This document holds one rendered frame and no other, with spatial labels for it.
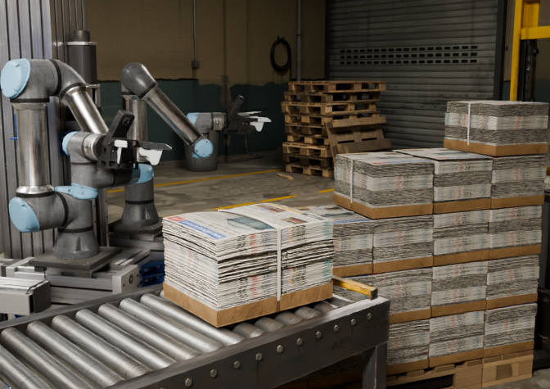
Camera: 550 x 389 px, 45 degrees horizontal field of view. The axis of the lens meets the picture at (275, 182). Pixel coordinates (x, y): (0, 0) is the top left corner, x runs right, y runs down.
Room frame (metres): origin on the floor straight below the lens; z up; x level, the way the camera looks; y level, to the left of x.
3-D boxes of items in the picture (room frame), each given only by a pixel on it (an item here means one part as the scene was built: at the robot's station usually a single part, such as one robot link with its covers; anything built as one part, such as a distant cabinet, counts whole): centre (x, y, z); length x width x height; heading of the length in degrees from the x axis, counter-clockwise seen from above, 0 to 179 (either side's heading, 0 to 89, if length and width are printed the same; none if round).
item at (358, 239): (2.81, -0.34, 0.42); 1.17 x 0.39 x 0.83; 111
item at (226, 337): (1.66, 0.22, 0.78); 0.47 x 0.05 x 0.05; 41
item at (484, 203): (2.97, -0.74, 0.86); 0.38 x 0.29 x 0.04; 22
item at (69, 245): (2.18, 0.67, 0.87); 0.15 x 0.15 x 0.10
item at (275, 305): (1.77, 0.08, 0.83); 0.28 x 0.06 x 0.04; 36
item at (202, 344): (1.61, 0.27, 0.78); 0.47 x 0.05 x 0.05; 41
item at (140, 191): (2.67, 0.55, 0.98); 0.13 x 0.12 x 0.14; 12
